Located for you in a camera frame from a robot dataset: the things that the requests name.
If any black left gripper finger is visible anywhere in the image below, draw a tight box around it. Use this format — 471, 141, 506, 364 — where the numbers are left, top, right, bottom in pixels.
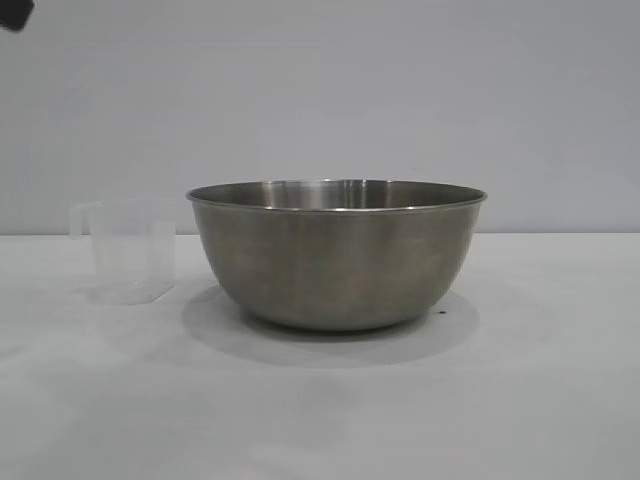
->
0, 0, 35, 34

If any clear plastic measuring cup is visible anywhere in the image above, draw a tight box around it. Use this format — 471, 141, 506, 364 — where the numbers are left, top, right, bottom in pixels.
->
69, 198, 177, 305

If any stainless steel mixing bowl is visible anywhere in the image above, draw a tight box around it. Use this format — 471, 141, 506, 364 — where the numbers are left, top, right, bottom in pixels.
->
185, 178, 489, 334

